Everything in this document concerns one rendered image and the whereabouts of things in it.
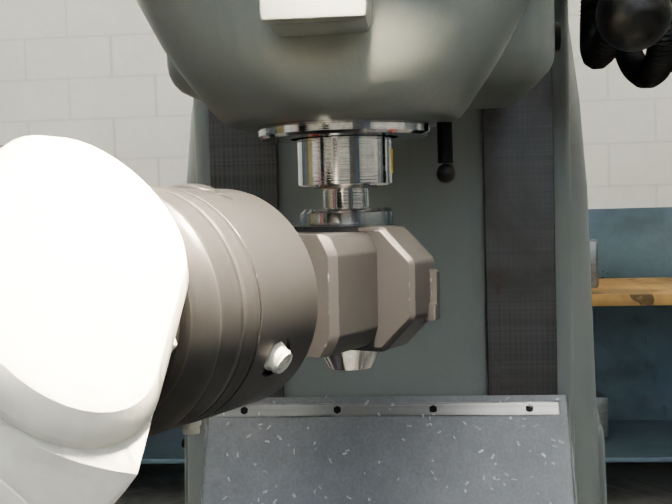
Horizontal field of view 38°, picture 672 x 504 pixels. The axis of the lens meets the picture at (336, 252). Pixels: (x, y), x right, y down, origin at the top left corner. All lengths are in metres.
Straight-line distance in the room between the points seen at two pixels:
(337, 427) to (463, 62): 0.50
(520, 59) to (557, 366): 0.36
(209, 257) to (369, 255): 0.11
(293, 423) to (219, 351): 0.56
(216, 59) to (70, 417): 0.23
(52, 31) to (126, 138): 0.63
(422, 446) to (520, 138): 0.28
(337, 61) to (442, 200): 0.47
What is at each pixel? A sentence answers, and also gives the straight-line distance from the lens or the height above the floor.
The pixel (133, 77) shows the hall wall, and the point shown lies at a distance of 4.94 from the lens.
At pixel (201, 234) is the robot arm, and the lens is 0.33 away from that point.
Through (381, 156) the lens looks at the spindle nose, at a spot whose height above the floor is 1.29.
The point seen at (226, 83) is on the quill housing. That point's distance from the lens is 0.43.
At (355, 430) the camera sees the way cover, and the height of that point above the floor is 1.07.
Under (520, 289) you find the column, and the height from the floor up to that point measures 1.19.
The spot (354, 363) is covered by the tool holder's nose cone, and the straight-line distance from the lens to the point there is 0.49.
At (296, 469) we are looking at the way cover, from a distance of 0.87.
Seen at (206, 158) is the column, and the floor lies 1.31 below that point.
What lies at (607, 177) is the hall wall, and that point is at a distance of 4.77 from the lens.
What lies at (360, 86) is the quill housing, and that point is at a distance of 0.42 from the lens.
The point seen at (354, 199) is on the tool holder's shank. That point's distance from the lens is 0.48.
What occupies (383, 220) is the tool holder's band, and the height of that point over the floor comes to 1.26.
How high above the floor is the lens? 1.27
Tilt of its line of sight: 3 degrees down
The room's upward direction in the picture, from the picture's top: 2 degrees counter-clockwise
